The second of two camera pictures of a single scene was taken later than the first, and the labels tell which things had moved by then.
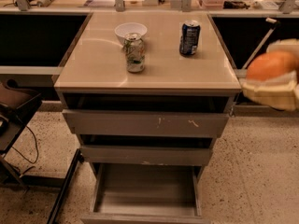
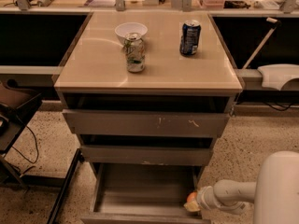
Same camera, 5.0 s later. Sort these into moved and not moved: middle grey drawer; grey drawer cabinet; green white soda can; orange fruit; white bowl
Moved: orange fruit
Not moved: middle grey drawer; white bowl; green white soda can; grey drawer cabinet
